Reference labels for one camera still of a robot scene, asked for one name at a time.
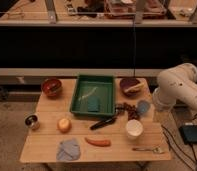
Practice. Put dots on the blue-grey cloth towel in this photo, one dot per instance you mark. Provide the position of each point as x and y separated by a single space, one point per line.
68 150

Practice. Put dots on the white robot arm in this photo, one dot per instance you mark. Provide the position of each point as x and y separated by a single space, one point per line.
176 83

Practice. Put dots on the small blue cup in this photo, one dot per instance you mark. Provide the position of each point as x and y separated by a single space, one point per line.
142 107

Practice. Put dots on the white paper cup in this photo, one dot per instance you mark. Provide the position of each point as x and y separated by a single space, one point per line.
134 129

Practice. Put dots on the metal cup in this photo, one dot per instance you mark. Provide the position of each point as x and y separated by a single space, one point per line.
32 122

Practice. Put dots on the green plastic tray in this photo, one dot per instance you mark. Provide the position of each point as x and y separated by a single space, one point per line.
105 92

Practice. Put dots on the blue sponge in tray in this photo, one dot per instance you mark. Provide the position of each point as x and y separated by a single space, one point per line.
93 104

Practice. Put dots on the clear wrapper in tray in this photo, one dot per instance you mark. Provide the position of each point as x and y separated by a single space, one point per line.
87 94

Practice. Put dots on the banana in bowl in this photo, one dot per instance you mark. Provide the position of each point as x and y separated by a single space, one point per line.
134 88

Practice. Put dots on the red bowl left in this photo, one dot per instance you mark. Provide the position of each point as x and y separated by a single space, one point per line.
51 87

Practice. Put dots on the yellow round fruit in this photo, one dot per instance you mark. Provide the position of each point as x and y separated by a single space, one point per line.
64 125

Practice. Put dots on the orange carrot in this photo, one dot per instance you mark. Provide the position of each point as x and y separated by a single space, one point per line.
99 143

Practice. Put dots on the metal fork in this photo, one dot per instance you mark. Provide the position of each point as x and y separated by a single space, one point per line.
156 150

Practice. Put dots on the black foot pedal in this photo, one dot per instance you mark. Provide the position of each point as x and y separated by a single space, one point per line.
189 134

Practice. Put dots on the black handled utensil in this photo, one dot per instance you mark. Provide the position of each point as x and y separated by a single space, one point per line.
103 123

